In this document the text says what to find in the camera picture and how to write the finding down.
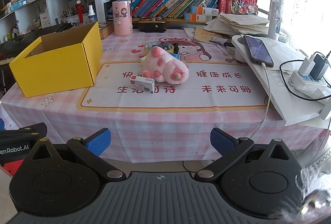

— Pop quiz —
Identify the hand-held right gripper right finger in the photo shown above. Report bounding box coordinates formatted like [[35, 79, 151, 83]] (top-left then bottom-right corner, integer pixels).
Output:
[[194, 128, 302, 181]]

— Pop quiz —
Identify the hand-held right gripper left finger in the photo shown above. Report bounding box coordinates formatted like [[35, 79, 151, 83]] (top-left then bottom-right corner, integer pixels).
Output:
[[24, 129, 127, 181]]

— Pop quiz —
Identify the yellow cardboard box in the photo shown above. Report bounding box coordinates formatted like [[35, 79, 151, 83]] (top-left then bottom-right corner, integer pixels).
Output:
[[9, 22, 103, 98]]

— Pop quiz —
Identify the small white carton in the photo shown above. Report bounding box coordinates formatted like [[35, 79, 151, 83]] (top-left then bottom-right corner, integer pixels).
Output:
[[129, 75, 156, 94]]

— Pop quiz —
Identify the pink plush toy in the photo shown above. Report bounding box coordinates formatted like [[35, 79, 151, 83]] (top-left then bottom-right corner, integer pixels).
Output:
[[141, 47, 190, 85]]

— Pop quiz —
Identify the grey-blue toy car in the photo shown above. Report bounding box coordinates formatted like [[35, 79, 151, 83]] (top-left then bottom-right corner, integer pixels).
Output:
[[154, 42, 172, 52]]

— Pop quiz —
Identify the red and blue box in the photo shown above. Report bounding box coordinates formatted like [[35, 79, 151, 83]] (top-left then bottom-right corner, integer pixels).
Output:
[[0, 159, 25, 177]]

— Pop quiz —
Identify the white slanted stand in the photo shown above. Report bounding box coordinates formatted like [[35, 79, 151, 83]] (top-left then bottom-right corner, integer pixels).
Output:
[[231, 35, 331, 126]]

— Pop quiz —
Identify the black keyboard piano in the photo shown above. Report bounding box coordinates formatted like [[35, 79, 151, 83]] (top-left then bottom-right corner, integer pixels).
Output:
[[0, 23, 73, 66]]

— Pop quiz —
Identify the smartphone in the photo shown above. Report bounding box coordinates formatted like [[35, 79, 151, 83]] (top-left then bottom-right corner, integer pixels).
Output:
[[243, 35, 275, 68]]

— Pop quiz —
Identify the white power strip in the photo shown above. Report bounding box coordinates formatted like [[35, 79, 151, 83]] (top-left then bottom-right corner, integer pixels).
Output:
[[288, 70, 331, 97]]

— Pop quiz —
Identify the fluffy white sleeve cuff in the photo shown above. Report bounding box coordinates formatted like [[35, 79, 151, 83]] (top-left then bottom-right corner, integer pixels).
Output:
[[282, 159, 331, 224]]

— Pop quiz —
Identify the yellow patterned tape roll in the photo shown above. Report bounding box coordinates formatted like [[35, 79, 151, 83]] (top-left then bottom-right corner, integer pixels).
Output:
[[144, 41, 166, 56]]

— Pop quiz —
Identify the yellow booklet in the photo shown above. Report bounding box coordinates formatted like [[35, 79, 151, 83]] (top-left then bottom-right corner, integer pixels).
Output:
[[194, 27, 228, 45]]

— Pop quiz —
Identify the wooden compartment box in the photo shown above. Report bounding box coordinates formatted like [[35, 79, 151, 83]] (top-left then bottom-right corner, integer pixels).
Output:
[[98, 23, 115, 39]]

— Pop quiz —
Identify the white box red label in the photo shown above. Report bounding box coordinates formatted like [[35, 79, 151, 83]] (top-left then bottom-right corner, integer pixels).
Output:
[[40, 13, 51, 29]]

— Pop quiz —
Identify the white charger plug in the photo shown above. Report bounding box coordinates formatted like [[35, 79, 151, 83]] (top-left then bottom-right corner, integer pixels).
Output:
[[299, 57, 317, 77]]

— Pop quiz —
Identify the stack of papers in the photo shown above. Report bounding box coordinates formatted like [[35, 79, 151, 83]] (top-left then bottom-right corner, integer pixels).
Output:
[[205, 13, 271, 37]]

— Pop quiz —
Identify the light blue box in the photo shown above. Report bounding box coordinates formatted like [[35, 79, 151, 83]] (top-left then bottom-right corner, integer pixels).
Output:
[[10, 0, 28, 11]]

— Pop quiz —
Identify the black charger plug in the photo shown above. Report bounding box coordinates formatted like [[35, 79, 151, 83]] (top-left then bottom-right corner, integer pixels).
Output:
[[310, 54, 330, 80]]

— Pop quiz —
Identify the pink cartoon cylinder container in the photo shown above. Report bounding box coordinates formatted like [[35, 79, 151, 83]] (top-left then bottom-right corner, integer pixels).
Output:
[[112, 0, 133, 37]]

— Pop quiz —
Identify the orange and white carton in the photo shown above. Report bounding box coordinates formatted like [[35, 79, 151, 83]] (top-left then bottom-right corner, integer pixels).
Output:
[[191, 6, 219, 15], [184, 13, 218, 23]]

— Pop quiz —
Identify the white spray bottle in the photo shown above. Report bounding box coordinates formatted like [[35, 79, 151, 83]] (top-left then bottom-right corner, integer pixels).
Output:
[[87, 5, 96, 23]]

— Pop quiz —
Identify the black rectangular case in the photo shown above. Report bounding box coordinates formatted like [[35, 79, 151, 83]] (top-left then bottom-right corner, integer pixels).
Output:
[[138, 17, 167, 33]]

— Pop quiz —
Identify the white cubby shelf unit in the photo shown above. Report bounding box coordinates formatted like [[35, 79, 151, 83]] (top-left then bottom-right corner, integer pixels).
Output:
[[0, 0, 104, 39]]

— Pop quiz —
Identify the red game box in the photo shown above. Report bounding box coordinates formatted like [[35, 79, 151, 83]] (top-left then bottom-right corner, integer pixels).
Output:
[[218, 0, 258, 16]]

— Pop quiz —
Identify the row of colourful books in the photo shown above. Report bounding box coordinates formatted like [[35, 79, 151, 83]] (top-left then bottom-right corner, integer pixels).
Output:
[[114, 0, 224, 19]]

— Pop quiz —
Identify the white charging cable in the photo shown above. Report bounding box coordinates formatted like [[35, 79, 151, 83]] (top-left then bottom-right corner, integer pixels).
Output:
[[247, 63, 272, 147]]

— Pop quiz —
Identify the black cable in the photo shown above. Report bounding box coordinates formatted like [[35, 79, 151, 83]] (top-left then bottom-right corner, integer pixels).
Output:
[[279, 51, 331, 101]]

